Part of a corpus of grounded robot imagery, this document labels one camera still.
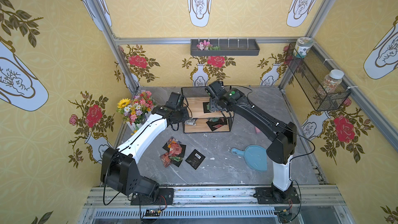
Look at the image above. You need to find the light blue dustpan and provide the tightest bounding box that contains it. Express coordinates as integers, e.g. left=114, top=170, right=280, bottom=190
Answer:
left=231, top=145, right=267, bottom=172

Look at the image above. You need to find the black wire wall basket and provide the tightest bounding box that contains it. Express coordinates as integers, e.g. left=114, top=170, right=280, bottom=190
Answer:
left=286, top=43, right=351, bottom=112

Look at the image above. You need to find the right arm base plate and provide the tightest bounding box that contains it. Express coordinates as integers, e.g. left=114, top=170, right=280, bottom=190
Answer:
left=253, top=187, right=301, bottom=204

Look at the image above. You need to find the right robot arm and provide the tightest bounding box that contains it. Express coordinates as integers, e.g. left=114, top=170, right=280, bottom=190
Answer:
left=205, top=82, right=297, bottom=203

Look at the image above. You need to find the red black tea bag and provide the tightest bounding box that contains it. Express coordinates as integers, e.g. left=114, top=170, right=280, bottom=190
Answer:
left=160, top=152, right=172, bottom=168

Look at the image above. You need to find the black wire two-tier shelf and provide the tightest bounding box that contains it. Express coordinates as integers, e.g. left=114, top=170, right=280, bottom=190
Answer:
left=181, top=87, right=234, bottom=134

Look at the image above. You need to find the small circuit board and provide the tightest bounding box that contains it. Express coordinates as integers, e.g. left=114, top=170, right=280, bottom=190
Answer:
left=144, top=208, right=162, bottom=218
left=274, top=211, right=293, bottom=224

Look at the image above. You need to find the white green lidded jar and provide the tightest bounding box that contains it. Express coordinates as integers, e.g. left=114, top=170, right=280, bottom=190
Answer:
left=292, top=37, right=314, bottom=58

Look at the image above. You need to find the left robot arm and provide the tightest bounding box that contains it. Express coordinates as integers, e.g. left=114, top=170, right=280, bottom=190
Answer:
left=101, top=92, right=189, bottom=202

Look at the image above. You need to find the clear jar with candies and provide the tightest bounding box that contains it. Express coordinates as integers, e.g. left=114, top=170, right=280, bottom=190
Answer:
left=317, top=69, right=345, bottom=95

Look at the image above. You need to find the small circuit board right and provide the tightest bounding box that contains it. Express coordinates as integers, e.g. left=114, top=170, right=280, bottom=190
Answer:
left=274, top=211, right=293, bottom=224

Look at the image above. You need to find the colourful flower bouquet in planter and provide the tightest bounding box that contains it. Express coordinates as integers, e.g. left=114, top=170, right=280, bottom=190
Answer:
left=117, top=90, right=156, bottom=134

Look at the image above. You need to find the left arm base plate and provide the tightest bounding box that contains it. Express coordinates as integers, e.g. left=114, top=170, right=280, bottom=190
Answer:
left=131, top=188, right=174, bottom=206

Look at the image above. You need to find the grey wall tray shelf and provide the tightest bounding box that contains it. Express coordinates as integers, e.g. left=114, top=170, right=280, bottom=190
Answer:
left=190, top=38, right=260, bottom=57

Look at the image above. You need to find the orange black tea bag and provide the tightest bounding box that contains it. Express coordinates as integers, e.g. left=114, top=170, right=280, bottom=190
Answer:
left=163, top=137, right=186, bottom=158

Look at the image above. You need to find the small circuit board left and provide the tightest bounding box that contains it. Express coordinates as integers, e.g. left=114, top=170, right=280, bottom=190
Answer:
left=144, top=208, right=162, bottom=218

